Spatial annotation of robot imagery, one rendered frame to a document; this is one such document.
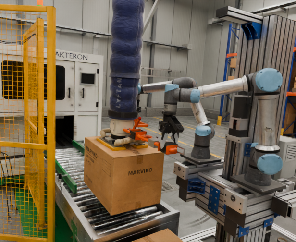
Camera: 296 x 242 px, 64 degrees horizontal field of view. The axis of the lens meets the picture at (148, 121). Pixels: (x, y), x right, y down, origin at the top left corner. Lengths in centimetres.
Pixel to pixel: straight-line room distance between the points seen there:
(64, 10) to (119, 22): 890
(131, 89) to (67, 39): 880
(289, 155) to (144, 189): 106
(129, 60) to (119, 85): 19
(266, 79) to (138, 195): 109
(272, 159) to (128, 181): 88
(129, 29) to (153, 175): 104
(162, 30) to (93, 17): 338
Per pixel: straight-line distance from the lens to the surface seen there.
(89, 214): 203
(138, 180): 169
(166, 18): 1246
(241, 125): 169
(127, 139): 168
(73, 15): 1066
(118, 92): 173
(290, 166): 203
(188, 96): 129
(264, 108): 132
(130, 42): 174
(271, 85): 129
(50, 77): 205
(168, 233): 184
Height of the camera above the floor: 156
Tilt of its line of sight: 9 degrees down
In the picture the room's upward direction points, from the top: 4 degrees clockwise
